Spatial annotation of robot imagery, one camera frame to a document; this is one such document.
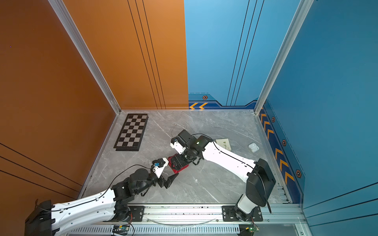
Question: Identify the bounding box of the red booklet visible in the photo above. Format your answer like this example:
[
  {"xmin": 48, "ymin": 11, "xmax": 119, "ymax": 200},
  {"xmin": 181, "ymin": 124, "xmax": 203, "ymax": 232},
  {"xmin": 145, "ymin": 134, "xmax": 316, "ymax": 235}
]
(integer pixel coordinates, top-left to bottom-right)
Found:
[{"xmin": 168, "ymin": 154, "xmax": 189, "ymax": 174}]

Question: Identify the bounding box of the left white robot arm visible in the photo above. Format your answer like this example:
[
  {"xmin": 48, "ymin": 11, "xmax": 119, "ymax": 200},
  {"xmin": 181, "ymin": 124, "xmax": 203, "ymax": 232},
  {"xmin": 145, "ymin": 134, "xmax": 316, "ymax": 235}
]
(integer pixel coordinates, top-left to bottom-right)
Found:
[{"xmin": 24, "ymin": 167, "xmax": 178, "ymax": 236}]

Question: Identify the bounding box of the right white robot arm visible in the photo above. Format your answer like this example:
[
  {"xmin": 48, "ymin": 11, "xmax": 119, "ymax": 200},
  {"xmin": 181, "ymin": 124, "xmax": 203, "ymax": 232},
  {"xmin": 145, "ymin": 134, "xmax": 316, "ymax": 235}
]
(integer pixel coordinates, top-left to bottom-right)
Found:
[{"xmin": 169, "ymin": 132, "xmax": 276, "ymax": 221}]

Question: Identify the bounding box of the black white chessboard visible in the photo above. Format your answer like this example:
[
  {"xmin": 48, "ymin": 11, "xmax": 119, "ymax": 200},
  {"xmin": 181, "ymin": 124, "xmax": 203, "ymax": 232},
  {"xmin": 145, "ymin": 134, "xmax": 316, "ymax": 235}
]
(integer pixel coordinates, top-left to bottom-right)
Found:
[{"xmin": 114, "ymin": 113, "xmax": 149, "ymax": 151}]

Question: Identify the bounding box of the left circuit board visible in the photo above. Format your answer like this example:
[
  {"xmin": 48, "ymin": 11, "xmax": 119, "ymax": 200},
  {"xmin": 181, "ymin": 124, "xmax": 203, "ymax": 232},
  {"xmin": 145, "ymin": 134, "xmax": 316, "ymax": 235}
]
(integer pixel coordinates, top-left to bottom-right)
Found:
[{"xmin": 112, "ymin": 225, "xmax": 130, "ymax": 236}]

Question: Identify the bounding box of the circuit board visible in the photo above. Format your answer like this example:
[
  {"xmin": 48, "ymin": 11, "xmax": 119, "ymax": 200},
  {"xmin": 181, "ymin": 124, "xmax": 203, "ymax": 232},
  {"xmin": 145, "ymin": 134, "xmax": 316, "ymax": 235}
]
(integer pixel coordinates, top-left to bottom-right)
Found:
[
  {"xmin": 237, "ymin": 224, "xmax": 260, "ymax": 236},
  {"xmin": 112, "ymin": 225, "xmax": 130, "ymax": 236}
]

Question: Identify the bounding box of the clear plastic earphone case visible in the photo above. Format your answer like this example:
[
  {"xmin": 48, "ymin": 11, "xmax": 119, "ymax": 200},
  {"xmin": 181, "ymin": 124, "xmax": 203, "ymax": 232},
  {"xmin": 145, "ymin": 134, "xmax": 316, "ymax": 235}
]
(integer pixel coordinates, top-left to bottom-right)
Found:
[{"xmin": 248, "ymin": 143, "xmax": 259, "ymax": 153}]

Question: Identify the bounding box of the right circuit board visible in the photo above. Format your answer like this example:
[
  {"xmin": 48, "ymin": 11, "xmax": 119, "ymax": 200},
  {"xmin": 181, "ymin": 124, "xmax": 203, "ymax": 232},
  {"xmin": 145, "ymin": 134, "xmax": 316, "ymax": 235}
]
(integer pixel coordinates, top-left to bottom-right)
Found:
[{"xmin": 237, "ymin": 224, "xmax": 260, "ymax": 236}]

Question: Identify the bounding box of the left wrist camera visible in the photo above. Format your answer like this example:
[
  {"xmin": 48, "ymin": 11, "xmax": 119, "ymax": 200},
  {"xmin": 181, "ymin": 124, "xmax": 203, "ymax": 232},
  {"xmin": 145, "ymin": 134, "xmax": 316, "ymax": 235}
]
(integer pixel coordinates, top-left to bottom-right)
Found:
[{"xmin": 151, "ymin": 158, "xmax": 168, "ymax": 179}]

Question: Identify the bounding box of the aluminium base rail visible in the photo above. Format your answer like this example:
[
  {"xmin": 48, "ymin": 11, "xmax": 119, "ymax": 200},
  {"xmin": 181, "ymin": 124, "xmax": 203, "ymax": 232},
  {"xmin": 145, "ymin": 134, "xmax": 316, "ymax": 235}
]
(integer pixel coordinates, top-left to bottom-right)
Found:
[{"xmin": 70, "ymin": 203, "xmax": 308, "ymax": 228}]

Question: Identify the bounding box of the aluminium corner post right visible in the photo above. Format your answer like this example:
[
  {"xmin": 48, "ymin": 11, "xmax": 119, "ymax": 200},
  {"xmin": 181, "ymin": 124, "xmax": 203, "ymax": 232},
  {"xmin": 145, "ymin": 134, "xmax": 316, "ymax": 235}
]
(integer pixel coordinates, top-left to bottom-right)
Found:
[{"xmin": 254, "ymin": 0, "xmax": 314, "ymax": 115}]

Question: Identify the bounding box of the aluminium corner post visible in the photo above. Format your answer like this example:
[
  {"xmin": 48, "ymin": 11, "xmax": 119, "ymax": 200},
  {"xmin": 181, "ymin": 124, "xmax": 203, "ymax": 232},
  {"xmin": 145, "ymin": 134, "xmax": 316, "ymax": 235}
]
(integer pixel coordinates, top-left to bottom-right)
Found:
[
  {"xmin": 254, "ymin": 0, "xmax": 314, "ymax": 115},
  {"xmin": 48, "ymin": 0, "xmax": 122, "ymax": 115}
]

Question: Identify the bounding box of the aluminium corner post left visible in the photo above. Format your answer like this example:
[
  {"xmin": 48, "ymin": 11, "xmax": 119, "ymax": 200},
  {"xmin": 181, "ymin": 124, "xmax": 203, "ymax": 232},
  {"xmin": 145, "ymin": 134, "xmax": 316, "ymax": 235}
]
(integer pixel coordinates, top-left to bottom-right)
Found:
[{"xmin": 48, "ymin": 0, "xmax": 122, "ymax": 115}]

